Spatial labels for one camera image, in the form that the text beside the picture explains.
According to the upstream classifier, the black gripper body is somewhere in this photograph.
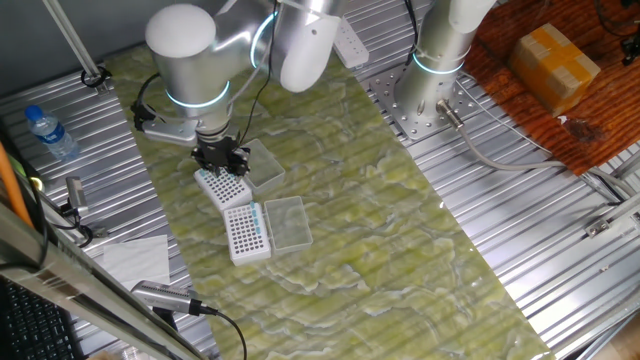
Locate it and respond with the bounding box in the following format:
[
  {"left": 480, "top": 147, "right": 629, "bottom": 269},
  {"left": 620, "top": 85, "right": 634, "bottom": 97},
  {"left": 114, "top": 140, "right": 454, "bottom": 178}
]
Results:
[{"left": 194, "top": 135, "right": 247, "bottom": 166}]

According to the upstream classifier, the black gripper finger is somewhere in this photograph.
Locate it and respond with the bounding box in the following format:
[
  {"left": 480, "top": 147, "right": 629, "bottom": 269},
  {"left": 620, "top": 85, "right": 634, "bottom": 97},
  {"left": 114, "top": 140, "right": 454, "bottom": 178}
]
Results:
[
  {"left": 230, "top": 147, "right": 251, "bottom": 177},
  {"left": 191, "top": 149, "right": 214, "bottom": 175}
]

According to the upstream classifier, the white pipette tip rack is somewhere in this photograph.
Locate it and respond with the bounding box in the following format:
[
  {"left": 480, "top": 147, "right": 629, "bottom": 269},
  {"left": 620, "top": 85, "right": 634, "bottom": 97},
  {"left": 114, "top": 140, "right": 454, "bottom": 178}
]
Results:
[
  {"left": 222, "top": 201, "right": 273, "bottom": 268},
  {"left": 193, "top": 167, "right": 254, "bottom": 212}
]

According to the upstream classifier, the cardboard box with yellow tape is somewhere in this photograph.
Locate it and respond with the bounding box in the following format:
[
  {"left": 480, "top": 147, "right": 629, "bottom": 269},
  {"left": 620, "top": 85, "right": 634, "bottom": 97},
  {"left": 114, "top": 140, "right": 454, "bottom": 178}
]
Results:
[{"left": 508, "top": 22, "right": 602, "bottom": 118}]

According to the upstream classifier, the clear plastic box lid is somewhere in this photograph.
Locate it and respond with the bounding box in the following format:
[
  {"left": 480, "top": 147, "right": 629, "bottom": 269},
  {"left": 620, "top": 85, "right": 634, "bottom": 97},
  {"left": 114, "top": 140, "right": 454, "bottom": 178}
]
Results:
[
  {"left": 243, "top": 138, "right": 287, "bottom": 196},
  {"left": 263, "top": 195, "right": 314, "bottom": 256}
]

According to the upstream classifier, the white paper sheet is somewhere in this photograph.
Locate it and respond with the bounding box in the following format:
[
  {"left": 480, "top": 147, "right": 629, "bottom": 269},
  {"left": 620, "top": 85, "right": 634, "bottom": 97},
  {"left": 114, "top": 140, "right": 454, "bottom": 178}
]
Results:
[{"left": 93, "top": 234, "right": 172, "bottom": 292}]

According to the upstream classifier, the black clamp tool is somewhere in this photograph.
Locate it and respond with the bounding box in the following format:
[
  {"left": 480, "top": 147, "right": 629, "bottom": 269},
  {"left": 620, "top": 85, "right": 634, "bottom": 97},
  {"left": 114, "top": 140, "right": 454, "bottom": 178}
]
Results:
[{"left": 52, "top": 202, "right": 109, "bottom": 250}]

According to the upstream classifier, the clear water bottle blue cap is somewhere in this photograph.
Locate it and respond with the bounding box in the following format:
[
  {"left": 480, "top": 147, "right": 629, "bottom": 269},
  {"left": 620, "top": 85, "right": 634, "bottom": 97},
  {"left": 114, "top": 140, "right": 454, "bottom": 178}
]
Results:
[{"left": 24, "top": 104, "right": 81, "bottom": 162}]

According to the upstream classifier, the white power strip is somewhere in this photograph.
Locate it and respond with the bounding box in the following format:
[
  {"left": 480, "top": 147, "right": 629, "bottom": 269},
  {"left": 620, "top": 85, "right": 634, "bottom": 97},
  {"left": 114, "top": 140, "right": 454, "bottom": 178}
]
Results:
[{"left": 332, "top": 17, "right": 371, "bottom": 70}]

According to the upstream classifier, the green marble pattern mat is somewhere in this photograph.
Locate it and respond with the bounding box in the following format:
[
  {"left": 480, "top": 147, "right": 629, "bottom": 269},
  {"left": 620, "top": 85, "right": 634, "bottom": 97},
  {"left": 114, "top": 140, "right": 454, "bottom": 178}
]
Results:
[{"left": 103, "top": 44, "right": 557, "bottom": 360}]

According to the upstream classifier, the aluminium pole with black clamp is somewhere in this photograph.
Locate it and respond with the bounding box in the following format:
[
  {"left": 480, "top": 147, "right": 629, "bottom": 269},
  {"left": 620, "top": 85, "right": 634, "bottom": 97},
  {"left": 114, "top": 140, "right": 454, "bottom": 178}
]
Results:
[{"left": 41, "top": 0, "right": 113, "bottom": 96}]

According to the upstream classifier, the orange tube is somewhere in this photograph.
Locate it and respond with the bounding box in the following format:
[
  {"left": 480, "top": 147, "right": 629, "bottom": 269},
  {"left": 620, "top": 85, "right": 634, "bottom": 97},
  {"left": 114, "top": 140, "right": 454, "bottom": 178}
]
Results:
[{"left": 0, "top": 141, "right": 34, "bottom": 229}]

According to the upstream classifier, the black keyboard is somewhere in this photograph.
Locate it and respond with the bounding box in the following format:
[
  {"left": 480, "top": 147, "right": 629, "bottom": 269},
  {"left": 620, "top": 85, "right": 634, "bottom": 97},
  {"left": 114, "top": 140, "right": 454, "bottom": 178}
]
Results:
[{"left": 0, "top": 277, "right": 87, "bottom": 360}]

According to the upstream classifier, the reddish brown wooden table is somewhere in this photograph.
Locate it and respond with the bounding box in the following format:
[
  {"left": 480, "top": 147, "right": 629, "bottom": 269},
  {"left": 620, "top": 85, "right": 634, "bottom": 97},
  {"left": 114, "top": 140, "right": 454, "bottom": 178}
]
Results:
[{"left": 462, "top": 0, "right": 640, "bottom": 177}]

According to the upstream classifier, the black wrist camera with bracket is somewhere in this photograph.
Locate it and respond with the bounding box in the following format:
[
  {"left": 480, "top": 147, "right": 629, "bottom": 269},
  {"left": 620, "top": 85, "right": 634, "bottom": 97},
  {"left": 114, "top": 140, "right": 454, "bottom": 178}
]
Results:
[{"left": 130, "top": 73, "right": 200, "bottom": 148}]

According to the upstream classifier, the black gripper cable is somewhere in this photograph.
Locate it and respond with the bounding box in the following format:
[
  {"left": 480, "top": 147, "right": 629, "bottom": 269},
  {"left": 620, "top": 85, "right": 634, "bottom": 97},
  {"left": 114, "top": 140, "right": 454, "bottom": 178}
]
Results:
[{"left": 237, "top": 0, "right": 279, "bottom": 147}]

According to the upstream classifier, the small silver side camera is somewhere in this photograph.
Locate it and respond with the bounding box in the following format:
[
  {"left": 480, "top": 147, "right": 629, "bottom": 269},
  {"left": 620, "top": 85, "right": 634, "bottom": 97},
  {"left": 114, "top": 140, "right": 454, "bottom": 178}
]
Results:
[{"left": 64, "top": 176, "right": 90, "bottom": 215}]

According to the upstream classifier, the large silver camera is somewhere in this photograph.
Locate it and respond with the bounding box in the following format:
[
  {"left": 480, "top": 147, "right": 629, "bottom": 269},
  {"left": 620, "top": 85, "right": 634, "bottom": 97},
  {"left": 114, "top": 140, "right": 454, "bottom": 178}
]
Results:
[{"left": 129, "top": 279, "right": 205, "bottom": 317}]

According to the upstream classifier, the black camera cable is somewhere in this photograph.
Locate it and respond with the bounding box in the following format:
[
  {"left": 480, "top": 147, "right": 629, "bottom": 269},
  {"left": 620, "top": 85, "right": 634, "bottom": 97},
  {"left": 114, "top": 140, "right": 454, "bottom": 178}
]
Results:
[{"left": 188, "top": 298, "right": 249, "bottom": 360}]

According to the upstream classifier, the aluminium frame beam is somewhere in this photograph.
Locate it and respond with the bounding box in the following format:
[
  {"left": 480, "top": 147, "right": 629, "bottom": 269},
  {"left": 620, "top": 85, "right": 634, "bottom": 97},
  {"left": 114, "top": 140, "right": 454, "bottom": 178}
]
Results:
[{"left": 0, "top": 199, "right": 211, "bottom": 360}]

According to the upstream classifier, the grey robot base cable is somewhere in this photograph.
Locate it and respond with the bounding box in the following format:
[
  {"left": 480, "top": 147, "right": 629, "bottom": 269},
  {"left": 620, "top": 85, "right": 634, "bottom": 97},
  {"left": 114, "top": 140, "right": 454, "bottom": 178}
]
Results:
[{"left": 436, "top": 98, "right": 640, "bottom": 201}]

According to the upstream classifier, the black looped cable bundle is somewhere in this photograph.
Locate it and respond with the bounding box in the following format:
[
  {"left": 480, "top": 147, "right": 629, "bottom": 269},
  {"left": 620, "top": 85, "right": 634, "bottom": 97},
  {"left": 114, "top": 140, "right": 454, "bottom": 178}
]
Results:
[{"left": 405, "top": 0, "right": 422, "bottom": 54}]

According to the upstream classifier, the aluminium profile with bracket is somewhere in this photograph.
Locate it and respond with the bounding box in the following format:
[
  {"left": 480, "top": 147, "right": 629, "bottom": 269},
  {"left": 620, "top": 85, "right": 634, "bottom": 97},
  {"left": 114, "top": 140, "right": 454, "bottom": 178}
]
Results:
[{"left": 583, "top": 192, "right": 640, "bottom": 240}]

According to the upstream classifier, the black equipment with cables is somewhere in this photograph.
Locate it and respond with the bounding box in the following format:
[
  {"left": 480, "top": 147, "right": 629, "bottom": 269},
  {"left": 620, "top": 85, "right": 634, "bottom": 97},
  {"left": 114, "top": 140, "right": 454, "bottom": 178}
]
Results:
[{"left": 593, "top": 0, "right": 640, "bottom": 67}]

